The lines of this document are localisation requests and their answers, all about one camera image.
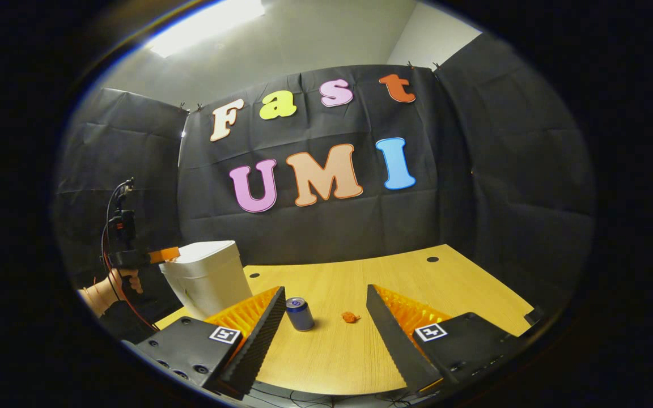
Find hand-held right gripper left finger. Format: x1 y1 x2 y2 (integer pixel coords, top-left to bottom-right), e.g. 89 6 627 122
133 286 287 400

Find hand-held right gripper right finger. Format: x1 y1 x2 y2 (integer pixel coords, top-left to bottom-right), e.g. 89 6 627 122
366 284 531 397

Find white desktop garbage bin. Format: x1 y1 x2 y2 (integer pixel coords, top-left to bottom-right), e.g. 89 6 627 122
159 241 253 321

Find blue pop can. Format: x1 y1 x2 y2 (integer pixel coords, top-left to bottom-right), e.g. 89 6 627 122
286 297 315 332

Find wooden desktop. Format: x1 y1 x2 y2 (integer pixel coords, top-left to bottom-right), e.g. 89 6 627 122
154 244 535 396

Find black backdrop cloth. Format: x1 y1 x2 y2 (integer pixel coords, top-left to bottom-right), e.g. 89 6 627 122
54 31 596 318

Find red and black cable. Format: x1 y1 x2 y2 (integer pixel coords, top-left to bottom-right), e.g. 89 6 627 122
101 180 158 333

